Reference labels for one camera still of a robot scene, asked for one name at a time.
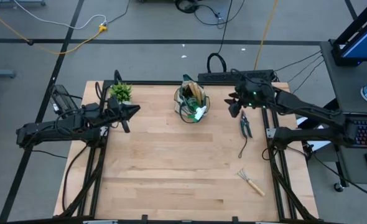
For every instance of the green plant in white pot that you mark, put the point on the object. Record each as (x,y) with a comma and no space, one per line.
(121,91)

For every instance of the grey stand foot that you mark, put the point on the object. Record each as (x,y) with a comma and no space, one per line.
(0,73)
(15,3)

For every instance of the black table edge clip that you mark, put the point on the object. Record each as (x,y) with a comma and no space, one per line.
(144,218)
(234,219)

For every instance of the black monitor with blue screen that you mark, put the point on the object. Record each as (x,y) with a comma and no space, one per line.
(364,40)

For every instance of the black aluminium table frame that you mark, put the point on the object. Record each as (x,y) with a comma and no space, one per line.
(158,83)

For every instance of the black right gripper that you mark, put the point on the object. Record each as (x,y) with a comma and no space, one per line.
(255,93)

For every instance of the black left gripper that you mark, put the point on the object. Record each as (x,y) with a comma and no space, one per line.
(115,109)

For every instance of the silver metal bracket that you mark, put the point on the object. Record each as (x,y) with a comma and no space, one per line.
(270,133)

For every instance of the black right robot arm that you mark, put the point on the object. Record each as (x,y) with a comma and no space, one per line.
(311,109)

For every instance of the grey computer cart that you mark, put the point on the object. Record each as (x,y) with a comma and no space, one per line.
(342,84)

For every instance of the green spray bottle white head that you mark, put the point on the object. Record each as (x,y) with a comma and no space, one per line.
(201,112)

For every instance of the beige green gardening bag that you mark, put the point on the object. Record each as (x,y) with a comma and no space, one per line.
(180,105)

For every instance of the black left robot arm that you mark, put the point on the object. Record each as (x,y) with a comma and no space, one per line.
(46,133)

